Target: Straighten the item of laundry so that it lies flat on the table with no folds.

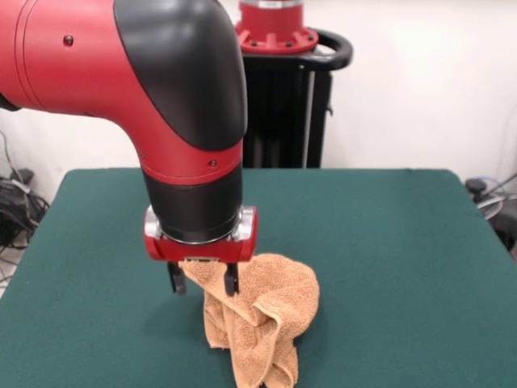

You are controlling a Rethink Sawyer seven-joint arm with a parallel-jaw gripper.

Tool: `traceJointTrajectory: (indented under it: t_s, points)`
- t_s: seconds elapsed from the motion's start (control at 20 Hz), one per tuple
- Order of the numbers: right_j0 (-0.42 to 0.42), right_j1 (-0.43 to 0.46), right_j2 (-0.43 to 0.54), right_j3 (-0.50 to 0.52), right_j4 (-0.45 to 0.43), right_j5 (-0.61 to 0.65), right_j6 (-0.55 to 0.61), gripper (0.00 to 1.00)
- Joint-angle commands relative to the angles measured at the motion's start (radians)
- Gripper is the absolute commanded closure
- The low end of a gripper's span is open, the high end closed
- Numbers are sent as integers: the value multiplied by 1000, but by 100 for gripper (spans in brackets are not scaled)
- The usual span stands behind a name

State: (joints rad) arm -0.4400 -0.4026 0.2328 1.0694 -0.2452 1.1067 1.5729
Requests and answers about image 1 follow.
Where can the grey round stand base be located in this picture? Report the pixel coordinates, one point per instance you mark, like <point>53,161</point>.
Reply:
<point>489,207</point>

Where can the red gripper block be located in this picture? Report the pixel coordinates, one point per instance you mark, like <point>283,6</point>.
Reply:
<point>202,252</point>

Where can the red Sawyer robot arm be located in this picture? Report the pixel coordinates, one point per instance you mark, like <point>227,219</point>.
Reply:
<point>81,60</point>

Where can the orange terry towel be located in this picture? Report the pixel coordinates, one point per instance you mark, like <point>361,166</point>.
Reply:
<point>278,307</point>

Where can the dark green table cloth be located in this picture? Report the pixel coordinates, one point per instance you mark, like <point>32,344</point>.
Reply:
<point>383,262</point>

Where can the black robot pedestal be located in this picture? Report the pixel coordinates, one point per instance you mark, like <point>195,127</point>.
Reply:
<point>282,113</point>

